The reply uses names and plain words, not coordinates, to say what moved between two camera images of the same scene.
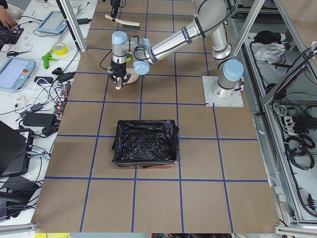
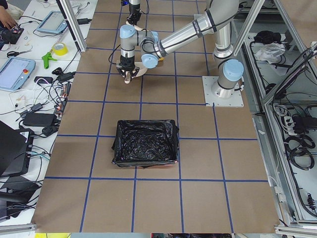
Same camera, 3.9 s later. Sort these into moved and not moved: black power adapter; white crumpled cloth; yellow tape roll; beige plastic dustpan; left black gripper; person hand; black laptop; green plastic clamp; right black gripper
Moved: left black gripper; right black gripper; beige plastic dustpan
Not moved: green plastic clamp; black power adapter; black laptop; yellow tape roll; person hand; white crumpled cloth
